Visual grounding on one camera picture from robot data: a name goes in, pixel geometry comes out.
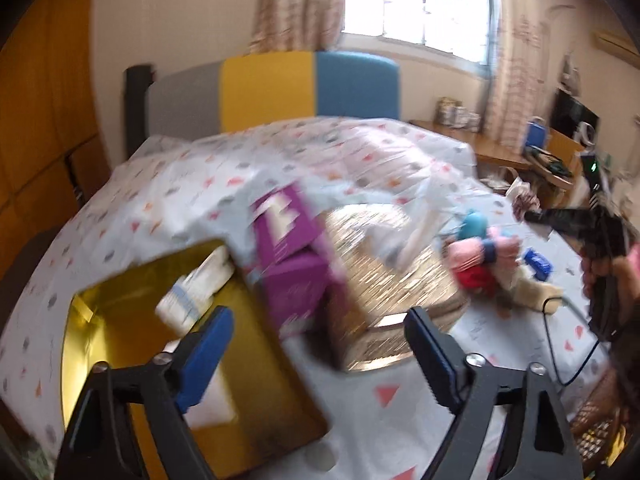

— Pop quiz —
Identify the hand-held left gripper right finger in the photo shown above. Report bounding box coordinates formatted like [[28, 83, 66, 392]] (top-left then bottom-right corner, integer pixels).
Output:
[[404, 306, 584, 480]]

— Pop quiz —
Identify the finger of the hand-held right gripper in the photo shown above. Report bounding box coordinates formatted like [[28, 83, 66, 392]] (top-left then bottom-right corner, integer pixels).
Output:
[[523, 208, 601, 242]]

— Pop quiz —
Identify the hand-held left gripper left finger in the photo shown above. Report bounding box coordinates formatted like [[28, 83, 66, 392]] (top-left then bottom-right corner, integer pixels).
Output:
[[55, 305, 236, 480]]

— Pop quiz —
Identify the gold tin box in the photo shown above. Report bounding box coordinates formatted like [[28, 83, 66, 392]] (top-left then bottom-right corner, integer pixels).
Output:
[[61, 239, 328, 478]]

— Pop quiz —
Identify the pink soft toy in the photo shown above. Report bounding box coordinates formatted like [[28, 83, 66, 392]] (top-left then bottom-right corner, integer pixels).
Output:
[[444, 227, 522, 288]]

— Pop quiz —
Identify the person's right hand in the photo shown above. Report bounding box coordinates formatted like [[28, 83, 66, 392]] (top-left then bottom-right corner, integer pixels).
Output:
[[581, 244, 640, 313]]

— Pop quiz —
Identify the patterned cloth bag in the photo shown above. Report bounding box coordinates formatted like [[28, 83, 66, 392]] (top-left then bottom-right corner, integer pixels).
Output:
[[504, 179, 542, 212]]

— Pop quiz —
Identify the blue tissue pack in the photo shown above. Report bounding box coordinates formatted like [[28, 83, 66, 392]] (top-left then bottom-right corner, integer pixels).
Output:
[[521, 249, 555, 282]]

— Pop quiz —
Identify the white tissue pack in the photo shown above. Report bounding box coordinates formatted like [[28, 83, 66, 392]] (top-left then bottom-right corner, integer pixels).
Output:
[[187, 355, 237, 430]]

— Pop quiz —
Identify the white wipes packet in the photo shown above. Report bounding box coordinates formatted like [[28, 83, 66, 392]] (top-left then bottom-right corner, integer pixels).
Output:
[[155, 246, 237, 336]]

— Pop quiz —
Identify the blue plush toy pink dress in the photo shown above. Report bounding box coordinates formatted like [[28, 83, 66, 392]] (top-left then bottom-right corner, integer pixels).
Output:
[[459, 211, 490, 242]]

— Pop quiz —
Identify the blue bag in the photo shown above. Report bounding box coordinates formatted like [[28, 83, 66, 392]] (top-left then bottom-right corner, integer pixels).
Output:
[[524, 116, 549, 153]]

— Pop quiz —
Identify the white desk fan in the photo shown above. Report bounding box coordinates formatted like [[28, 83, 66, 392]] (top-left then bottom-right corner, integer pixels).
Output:
[[574, 121, 599, 147]]

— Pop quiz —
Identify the gold embossed tin lid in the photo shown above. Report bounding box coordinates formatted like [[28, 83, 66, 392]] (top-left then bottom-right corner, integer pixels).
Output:
[[317, 204, 472, 373]]

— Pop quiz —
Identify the wooden desk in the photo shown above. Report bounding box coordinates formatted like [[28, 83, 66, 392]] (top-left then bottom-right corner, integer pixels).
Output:
[[409, 119, 587, 192]]

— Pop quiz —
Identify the black monitor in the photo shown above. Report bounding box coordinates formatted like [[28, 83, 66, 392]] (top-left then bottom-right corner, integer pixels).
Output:
[[550, 88, 600, 142]]

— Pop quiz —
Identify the purple cardboard box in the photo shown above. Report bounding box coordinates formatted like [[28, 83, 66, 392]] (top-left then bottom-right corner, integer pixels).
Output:
[[249, 184, 348, 338]]

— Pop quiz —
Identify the clear plastic bag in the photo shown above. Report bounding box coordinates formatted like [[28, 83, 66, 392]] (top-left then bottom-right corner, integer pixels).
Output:
[[350, 180, 457, 267]]

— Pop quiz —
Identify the cluster of glass jars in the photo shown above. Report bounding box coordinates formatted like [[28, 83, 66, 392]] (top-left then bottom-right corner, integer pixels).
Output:
[[434, 96, 482, 132]]

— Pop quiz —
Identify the patterned curtain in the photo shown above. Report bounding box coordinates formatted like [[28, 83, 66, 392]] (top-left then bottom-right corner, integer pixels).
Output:
[[481, 0, 568, 150], [249, 0, 352, 56]]

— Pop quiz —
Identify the woven basket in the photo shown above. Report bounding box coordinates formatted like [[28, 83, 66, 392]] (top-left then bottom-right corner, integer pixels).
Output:
[[569, 384, 629, 467]]

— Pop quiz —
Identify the printed bed cover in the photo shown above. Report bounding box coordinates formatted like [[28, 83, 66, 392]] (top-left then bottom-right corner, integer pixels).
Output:
[[0, 116, 640, 480]]

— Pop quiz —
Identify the white air conditioner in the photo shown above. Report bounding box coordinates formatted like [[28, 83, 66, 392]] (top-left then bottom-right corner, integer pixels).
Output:
[[592, 31, 640, 59]]

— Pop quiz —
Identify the black chair back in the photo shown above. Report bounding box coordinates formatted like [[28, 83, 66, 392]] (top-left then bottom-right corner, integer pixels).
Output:
[[124, 63, 154, 158]]

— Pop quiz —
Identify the window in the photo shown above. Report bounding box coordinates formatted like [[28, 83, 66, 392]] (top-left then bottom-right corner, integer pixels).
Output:
[[341, 0, 495, 67]]

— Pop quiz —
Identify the grey yellow blue headboard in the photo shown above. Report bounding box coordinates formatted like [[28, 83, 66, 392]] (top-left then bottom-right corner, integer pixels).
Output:
[[144, 50, 402, 147]]

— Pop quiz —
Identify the orange wooden wardrobe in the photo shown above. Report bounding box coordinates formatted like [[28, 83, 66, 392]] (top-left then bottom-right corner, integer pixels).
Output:
[[0, 0, 112, 281]]

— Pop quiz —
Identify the black cable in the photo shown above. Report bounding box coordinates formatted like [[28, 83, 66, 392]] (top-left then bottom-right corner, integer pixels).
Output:
[[541, 294, 617, 387]]

